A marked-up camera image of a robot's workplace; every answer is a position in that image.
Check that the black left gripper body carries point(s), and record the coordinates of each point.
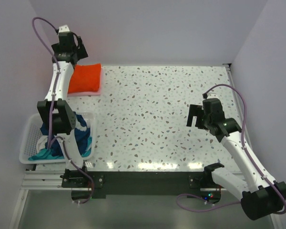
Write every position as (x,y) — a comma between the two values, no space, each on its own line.
(56,48)

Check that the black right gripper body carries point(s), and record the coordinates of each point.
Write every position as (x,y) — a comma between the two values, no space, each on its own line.
(206,120)

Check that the orange t shirt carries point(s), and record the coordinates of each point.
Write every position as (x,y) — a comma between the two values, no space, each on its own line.
(86,79)

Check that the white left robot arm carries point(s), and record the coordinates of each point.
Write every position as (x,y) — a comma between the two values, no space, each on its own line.
(54,109)

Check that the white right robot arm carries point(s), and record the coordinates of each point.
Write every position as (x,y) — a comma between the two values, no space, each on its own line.
(259,193)

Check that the folded pink t shirt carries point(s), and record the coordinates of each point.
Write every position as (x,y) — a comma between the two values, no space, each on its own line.
(97,93)

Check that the navy blue t shirt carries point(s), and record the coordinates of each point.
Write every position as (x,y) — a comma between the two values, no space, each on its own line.
(81,130)

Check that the white plastic laundry basket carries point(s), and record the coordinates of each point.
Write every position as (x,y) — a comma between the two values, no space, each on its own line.
(32,134)

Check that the white garment in basket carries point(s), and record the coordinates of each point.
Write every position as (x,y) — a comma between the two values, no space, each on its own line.
(42,143)

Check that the teal t shirt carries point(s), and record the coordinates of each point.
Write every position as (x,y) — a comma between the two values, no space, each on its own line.
(55,152)

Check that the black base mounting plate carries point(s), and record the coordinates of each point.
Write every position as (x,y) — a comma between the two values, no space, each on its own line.
(107,183)

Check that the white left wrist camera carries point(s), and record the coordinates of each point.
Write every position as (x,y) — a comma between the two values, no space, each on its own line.
(63,28)

